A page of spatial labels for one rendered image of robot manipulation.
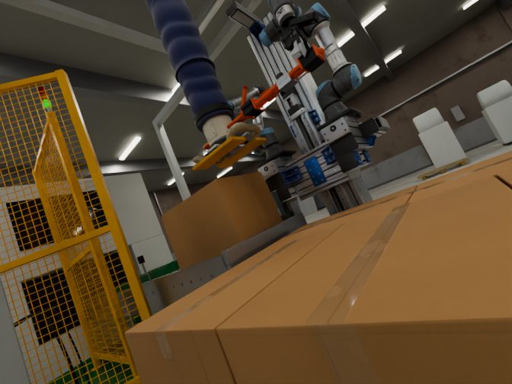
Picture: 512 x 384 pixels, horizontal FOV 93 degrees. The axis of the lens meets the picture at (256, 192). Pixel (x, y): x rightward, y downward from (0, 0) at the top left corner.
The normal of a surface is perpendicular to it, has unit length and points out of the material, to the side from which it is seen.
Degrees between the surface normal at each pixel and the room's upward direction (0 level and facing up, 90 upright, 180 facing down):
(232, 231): 90
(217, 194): 90
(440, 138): 90
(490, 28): 90
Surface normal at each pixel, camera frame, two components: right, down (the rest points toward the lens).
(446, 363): -0.61, 0.17
